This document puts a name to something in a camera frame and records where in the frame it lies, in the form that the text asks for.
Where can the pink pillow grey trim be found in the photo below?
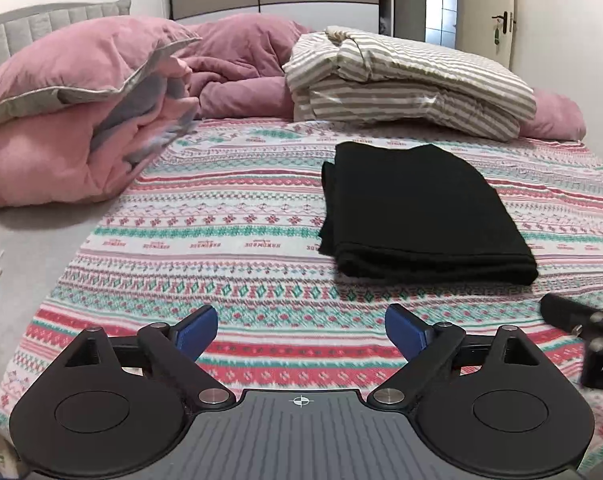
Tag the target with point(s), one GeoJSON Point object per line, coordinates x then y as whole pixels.
{"type": "Point", "coordinates": [87, 62]}

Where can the mauve pink comforter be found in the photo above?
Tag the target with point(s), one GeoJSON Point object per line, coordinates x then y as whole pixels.
{"type": "Point", "coordinates": [237, 66]}

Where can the patterned bed sheet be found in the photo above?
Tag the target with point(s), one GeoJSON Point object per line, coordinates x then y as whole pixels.
{"type": "Point", "coordinates": [229, 217]}

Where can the grey padded headboard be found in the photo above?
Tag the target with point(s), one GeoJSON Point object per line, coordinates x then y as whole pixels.
{"type": "Point", "coordinates": [21, 27]}

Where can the striped beige folded bedding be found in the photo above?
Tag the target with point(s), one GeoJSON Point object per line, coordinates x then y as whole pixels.
{"type": "Point", "coordinates": [343, 74]}

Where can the black pants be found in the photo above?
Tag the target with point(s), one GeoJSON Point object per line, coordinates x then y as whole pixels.
{"type": "Point", "coordinates": [418, 216]}

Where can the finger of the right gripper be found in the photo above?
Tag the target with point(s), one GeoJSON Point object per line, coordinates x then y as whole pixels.
{"type": "Point", "coordinates": [569, 315]}

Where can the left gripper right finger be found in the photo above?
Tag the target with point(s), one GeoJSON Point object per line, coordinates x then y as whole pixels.
{"type": "Point", "coordinates": [435, 354]}

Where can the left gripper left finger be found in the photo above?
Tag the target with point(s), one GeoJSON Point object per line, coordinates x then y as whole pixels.
{"type": "Point", "coordinates": [155, 367]}

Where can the white door with handle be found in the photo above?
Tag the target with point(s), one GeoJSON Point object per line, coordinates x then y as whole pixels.
{"type": "Point", "coordinates": [485, 28]}

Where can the light pink folded blanket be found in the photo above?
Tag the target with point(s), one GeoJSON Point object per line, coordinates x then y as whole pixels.
{"type": "Point", "coordinates": [91, 152]}

